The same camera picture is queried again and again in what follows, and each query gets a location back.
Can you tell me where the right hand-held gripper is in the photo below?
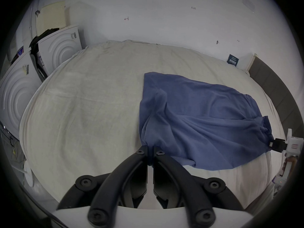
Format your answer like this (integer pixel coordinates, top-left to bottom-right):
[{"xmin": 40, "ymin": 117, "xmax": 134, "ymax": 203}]
[{"xmin": 269, "ymin": 128, "xmax": 304, "ymax": 197}]

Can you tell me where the dark blue card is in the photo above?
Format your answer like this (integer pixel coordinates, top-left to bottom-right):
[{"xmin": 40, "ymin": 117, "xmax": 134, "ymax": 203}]
[{"xmin": 227, "ymin": 54, "xmax": 239, "ymax": 67}]

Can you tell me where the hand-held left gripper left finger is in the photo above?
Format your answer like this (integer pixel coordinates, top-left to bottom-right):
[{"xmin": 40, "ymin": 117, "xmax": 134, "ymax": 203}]
[{"xmin": 57, "ymin": 145, "xmax": 149, "ymax": 225}]

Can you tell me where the bed with beige sheet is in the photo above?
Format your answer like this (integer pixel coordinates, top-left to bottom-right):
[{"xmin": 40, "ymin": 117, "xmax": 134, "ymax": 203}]
[{"xmin": 19, "ymin": 40, "xmax": 286, "ymax": 209}]

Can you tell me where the white washing machine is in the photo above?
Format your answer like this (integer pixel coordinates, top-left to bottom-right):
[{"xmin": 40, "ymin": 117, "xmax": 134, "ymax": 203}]
[
  {"xmin": 0, "ymin": 53, "xmax": 46, "ymax": 141},
  {"xmin": 37, "ymin": 25, "xmax": 83, "ymax": 77}
]

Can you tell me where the dark padded headboard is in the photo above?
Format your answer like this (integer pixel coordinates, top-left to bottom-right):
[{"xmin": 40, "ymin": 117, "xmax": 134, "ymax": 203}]
[{"xmin": 246, "ymin": 53, "xmax": 304, "ymax": 137}]

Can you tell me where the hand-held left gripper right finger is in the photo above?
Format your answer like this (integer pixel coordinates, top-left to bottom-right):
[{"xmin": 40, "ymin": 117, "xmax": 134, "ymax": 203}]
[{"xmin": 153, "ymin": 146, "xmax": 244, "ymax": 226}]

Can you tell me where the dark blue shirt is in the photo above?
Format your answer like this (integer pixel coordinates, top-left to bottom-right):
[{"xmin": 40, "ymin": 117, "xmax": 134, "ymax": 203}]
[{"xmin": 139, "ymin": 72, "xmax": 273, "ymax": 171}]

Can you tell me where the person's right hand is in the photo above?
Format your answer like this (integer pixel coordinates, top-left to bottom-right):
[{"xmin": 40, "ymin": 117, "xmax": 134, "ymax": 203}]
[{"xmin": 284, "ymin": 155, "xmax": 298, "ymax": 176}]

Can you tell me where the beige flat board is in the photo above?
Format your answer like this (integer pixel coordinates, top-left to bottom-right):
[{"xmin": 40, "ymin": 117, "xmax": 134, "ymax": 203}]
[{"xmin": 36, "ymin": 1, "xmax": 66, "ymax": 37}]

